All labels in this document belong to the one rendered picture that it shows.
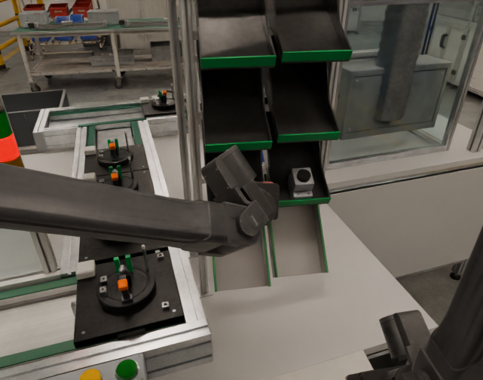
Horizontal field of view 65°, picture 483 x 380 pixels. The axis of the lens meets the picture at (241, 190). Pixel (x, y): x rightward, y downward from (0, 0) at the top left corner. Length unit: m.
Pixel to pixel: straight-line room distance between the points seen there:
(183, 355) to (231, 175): 0.51
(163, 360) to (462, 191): 1.69
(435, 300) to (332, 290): 1.42
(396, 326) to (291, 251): 0.42
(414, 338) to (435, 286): 1.99
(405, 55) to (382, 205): 0.66
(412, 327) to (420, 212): 1.48
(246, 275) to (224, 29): 0.56
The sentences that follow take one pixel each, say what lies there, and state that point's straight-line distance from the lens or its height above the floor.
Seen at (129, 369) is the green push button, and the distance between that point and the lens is 0.87.
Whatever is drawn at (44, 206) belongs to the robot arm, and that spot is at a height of 1.48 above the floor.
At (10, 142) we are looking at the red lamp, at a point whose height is 1.35.
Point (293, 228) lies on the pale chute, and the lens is 1.00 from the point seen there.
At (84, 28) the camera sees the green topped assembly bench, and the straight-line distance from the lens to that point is 6.00.
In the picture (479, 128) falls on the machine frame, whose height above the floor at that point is 0.98.
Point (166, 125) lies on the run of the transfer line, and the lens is 2.06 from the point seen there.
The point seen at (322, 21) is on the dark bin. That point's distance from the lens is 0.87.
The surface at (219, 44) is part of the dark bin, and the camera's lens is 0.75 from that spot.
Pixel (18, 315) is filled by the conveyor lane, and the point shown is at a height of 0.92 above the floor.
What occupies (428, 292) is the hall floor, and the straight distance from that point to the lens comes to 2.55.
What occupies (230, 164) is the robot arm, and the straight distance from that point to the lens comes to 0.56.
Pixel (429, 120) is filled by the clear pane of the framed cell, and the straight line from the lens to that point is 1.98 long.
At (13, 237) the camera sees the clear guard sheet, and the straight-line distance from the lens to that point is 1.10.
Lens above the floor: 1.68
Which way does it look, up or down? 32 degrees down
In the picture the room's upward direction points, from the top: straight up
